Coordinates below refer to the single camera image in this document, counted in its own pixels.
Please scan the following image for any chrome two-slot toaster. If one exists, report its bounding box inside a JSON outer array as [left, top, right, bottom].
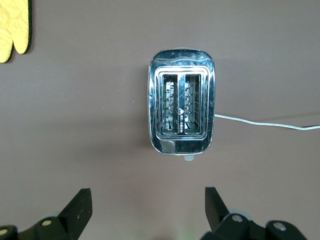
[[147, 47, 216, 162]]

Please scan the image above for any yellow quilted oven mitt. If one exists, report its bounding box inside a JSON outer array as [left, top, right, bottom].
[[0, 0, 33, 64]]

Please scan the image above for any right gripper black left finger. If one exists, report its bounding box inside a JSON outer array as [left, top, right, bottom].
[[0, 188, 93, 240]]

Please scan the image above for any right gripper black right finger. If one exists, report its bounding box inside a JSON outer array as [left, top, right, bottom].
[[199, 186, 307, 240]]

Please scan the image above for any white toaster power cable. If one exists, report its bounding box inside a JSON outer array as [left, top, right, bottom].
[[214, 113, 320, 131]]

